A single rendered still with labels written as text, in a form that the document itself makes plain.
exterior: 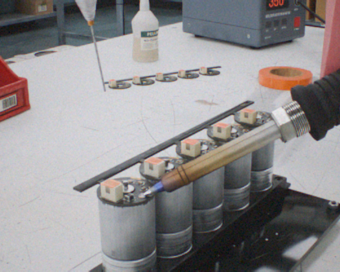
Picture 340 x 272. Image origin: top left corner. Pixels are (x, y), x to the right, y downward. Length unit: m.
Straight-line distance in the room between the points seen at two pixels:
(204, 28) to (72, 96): 0.31
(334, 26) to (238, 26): 0.54
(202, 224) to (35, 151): 0.20
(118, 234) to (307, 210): 0.14
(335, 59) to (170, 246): 0.11
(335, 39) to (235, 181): 0.10
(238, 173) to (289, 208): 0.05
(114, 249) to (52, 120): 0.29
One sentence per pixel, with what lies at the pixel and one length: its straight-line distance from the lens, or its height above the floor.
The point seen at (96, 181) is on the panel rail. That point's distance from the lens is 0.25.
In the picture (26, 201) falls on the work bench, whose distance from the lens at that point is 0.37.
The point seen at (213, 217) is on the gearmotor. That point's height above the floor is 0.78.
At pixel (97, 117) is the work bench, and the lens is 0.51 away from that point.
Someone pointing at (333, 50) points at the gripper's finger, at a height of 0.87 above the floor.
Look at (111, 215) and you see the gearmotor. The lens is 0.23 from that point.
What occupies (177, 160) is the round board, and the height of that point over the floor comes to 0.81.
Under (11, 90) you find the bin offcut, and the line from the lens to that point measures 0.52.
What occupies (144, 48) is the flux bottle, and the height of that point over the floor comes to 0.77.
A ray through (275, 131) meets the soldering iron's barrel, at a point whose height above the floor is 0.84.
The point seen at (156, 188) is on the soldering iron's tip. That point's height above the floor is 0.82.
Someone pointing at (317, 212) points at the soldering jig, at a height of 0.76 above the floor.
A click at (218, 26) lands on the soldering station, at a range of 0.80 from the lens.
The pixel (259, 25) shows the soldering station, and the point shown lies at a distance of 0.76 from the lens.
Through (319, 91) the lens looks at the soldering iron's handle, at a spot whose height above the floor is 0.86.
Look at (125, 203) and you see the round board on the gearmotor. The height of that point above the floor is 0.81.
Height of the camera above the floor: 0.92
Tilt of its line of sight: 21 degrees down
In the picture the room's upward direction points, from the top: straight up
